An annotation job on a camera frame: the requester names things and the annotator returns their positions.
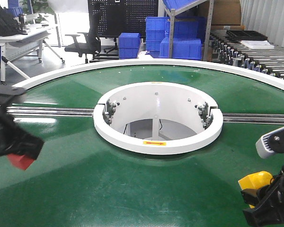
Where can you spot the black backpack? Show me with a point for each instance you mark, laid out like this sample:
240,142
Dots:
8,25

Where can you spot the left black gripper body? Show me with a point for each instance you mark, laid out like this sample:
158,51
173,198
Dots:
13,139

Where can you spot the yellow two-stud toy brick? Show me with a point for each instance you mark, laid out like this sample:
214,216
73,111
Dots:
254,186

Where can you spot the blue crate stack middle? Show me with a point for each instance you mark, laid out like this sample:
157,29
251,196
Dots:
155,32

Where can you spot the red cube block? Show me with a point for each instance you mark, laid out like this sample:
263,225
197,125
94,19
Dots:
22,162

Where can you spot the black pegboard panel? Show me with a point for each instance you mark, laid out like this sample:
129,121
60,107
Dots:
113,17

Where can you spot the black office chair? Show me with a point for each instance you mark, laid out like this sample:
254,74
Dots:
93,42

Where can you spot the roller conveyor line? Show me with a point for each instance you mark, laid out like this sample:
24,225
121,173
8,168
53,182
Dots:
228,51

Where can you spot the white flat tray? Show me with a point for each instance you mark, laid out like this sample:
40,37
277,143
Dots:
260,45

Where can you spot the blue crate stack left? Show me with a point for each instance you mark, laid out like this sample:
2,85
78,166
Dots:
129,45

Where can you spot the white office desk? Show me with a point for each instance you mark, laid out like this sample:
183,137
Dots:
15,47

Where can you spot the cardboard box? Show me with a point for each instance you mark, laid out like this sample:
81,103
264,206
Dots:
226,15

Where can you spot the blue crate front right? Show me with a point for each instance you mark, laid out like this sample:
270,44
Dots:
190,49

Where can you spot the black tray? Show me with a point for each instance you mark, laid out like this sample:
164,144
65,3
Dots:
248,35

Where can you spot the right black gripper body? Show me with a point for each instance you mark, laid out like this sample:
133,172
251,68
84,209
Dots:
270,210

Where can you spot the left steel roller bar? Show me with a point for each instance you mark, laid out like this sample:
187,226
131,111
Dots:
50,111

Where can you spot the metal shelf rack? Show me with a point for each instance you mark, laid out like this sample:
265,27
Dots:
172,13

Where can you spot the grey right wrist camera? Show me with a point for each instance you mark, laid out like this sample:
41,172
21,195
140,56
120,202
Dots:
271,143

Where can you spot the right steel roller bar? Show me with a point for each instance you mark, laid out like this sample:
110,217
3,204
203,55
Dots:
261,118

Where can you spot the yellow arrow sticker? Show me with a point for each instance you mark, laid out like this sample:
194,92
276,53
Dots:
155,143

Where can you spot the steel roller bar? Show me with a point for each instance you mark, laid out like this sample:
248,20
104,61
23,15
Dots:
261,118
50,111

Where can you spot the blue crate stack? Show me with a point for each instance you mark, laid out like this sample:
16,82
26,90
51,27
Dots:
155,32
129,45

